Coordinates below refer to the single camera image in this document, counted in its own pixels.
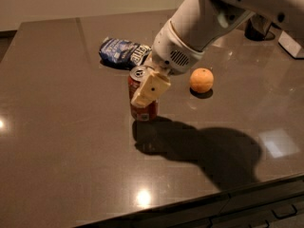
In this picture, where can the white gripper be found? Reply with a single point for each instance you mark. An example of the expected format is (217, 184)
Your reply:
(170, 51)

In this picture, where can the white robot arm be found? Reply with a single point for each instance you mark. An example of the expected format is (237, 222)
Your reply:
(196, 24)

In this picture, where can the blue chip bag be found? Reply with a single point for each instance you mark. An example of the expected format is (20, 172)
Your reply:
(122, 54)

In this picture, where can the orange fruit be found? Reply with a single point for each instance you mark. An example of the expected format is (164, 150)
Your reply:
(201, 80)

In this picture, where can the dark drawer handle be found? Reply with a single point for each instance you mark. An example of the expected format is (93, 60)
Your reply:
(285, 212)

